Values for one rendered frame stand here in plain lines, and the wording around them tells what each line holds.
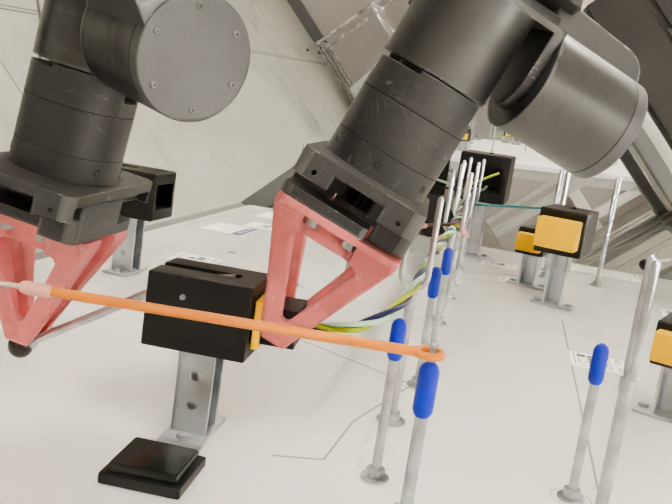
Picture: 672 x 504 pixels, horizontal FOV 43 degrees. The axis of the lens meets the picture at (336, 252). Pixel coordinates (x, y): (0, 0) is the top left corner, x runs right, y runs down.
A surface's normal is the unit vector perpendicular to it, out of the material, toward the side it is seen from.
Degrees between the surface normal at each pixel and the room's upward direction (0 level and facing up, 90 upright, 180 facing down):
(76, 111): 74
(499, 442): 48
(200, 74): 59
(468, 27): 83
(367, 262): 104
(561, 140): 111
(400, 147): 81
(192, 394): 87
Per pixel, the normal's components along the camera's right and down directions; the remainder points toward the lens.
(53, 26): -0.54, 0.02
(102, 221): 0.94, 0.33
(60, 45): -0.25, 0.14
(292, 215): -0.29, 0.44
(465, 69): 0.22, 0.34
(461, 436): 0.14, -0.97
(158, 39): 0.62, 0.36
